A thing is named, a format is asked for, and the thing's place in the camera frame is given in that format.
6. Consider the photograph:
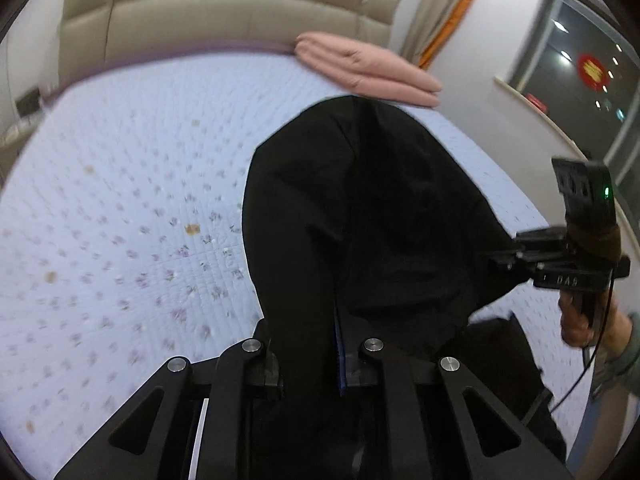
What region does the black hooded jacket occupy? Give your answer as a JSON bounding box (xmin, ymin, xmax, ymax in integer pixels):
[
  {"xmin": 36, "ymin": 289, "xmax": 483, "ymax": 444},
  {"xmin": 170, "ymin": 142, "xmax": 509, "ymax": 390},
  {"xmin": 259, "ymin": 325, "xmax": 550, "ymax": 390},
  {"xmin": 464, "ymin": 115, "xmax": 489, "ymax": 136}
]
[{"xmin": 242, "ymin": 96, "xmax": 567, "ymax": 479}]

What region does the grey sleeve forearm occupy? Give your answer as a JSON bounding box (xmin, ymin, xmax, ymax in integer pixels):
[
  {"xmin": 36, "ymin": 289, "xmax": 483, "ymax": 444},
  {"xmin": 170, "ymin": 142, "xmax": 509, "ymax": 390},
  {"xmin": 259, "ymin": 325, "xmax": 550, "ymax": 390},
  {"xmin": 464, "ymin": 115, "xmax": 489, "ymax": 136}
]
[{"xmin": 591, "ymin": 310, "xmax": 639, "ymax": 399}]

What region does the right hand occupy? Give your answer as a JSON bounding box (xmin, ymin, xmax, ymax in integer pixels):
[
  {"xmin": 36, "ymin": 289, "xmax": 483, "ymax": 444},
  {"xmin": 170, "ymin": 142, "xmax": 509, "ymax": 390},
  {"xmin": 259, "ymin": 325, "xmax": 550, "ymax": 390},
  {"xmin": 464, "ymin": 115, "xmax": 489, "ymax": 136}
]
[{"xmin": 559, "ymin": 290, "xmax": 632, "ymax": 356}]

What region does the dark window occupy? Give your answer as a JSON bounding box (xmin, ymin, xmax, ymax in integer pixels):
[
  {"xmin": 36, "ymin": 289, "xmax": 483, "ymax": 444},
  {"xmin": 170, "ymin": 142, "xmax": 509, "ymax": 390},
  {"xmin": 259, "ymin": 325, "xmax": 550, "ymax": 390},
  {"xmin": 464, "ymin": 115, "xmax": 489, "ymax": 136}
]
[{"xmin": 506, "ymin": 0, "xmax": 640, "ymax": 191}]

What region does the floral quilted bed cover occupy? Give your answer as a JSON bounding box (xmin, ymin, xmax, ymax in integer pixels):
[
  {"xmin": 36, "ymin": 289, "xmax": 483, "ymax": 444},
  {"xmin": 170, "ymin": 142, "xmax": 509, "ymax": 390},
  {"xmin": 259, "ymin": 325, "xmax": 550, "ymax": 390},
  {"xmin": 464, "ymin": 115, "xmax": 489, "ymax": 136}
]
[{"xmin": 0, "ymin": 49, "xmax": 551, "ymax": 480}]

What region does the folded pink blanket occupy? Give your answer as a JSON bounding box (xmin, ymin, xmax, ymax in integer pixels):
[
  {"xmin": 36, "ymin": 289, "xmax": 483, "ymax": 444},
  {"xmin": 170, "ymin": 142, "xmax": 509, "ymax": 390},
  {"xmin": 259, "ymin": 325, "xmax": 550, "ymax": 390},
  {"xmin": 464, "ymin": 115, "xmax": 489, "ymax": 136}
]
[{"xmin": 294, "ymin": 32, "xmax": 442, "ymax": 108}]

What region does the beige orange curtain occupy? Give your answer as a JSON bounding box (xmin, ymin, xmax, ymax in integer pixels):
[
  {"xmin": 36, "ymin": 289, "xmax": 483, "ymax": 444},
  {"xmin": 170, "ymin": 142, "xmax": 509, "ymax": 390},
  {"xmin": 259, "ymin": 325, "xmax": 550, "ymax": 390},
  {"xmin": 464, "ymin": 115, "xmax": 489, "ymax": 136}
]
[{"xmin": 401, "ymin": 0, "xmax": 474, "ymax": 70}]

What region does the white nightstand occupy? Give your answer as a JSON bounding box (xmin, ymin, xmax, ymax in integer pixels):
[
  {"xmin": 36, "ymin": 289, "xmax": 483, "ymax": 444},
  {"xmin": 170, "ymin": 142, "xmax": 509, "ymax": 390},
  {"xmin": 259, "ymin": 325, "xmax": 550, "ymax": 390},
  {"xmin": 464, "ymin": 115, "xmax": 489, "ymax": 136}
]
[{"xmin": 1, "ymin": 87, "xmax": 44, "ymax": 185}]

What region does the beige padded headboard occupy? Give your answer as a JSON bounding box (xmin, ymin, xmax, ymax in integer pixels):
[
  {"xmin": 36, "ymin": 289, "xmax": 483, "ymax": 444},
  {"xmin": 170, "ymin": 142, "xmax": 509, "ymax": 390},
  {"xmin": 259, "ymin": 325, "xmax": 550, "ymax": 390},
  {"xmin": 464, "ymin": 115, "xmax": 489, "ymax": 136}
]
[{"xmin": 58, "ymin": 0, "xmax": 400, "ymax": 84}]

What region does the black cable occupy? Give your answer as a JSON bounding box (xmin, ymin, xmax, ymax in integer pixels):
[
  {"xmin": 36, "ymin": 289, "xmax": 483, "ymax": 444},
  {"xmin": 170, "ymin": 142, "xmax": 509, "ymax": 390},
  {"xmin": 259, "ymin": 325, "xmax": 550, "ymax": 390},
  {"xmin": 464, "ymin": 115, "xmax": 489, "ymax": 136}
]
[{"xmin": 519, "ymin": 259, "xmax": 618, "ymax": 428}]

